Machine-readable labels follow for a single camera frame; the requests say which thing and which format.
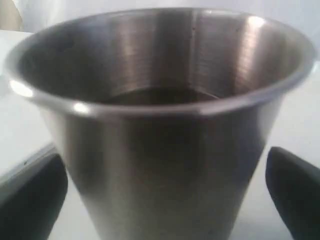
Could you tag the stainless steel cup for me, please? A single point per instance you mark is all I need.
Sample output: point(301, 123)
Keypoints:
point(161, 115)

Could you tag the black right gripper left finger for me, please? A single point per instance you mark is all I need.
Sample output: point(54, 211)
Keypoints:
point(31, 200)

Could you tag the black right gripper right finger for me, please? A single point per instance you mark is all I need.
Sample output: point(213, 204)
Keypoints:
point(294, 187)

